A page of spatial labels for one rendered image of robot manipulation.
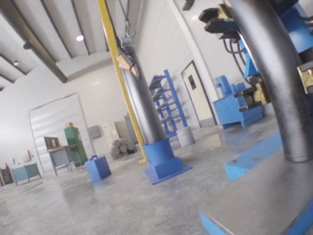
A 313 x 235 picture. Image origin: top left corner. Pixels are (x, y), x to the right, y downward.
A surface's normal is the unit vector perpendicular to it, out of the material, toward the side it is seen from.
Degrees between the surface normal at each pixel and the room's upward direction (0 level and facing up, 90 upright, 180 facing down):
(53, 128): 90
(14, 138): 90
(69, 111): 90
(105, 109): 90
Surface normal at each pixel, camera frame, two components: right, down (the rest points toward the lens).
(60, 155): 0.19, -0.13
